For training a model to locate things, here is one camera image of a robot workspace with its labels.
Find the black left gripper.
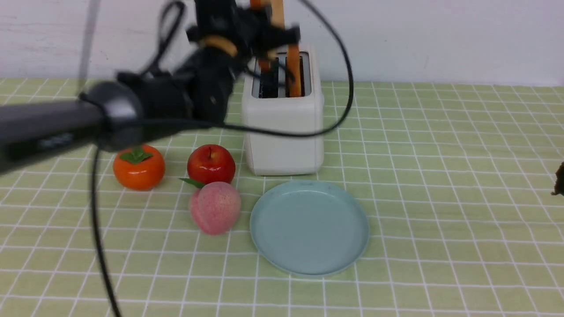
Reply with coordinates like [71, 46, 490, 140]
[186, 0, 301, 59]

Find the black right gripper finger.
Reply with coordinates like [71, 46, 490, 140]
[551, 162, 564, 196]

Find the toast slice with brown crust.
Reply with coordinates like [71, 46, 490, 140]
[286, 44, 302, 98]

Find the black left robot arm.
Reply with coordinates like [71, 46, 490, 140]
[0, 0, 301, 174]

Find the white two-slot toaster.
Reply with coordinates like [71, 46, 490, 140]
[241, 45, 324, 176]

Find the green checkered tablecloth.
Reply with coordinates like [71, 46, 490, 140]
[0, 77, 564, 317]

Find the red apple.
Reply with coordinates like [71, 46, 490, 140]
[187, 144, 236, 184]

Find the orange persimmon with leaf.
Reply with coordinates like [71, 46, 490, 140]
[112, 144, 166, 191]

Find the pink peach with leaf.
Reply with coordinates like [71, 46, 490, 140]
[179, 178, 241, 236]

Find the light blue round plate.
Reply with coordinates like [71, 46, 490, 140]
[249, 180, 371, 277]

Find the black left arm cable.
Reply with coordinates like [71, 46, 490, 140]
[78, 0, 355, 317]

